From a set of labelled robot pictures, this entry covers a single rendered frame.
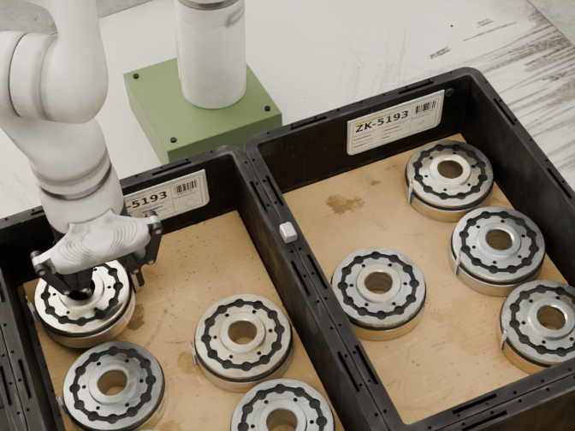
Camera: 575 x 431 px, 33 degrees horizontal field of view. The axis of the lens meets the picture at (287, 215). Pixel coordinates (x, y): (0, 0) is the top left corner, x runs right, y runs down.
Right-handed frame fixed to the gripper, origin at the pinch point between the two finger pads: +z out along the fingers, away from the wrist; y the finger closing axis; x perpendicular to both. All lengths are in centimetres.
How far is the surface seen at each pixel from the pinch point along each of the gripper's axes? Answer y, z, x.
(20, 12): -5, 87, -159
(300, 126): -25.8, -5.8, -7.6
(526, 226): -45.1, 1.2, 11.0
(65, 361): 7.2, 4.1, 4.3
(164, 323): -4.0, 4.1, 4.3
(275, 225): -17.8, -5.8, 4.1
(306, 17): -44, 17, -49
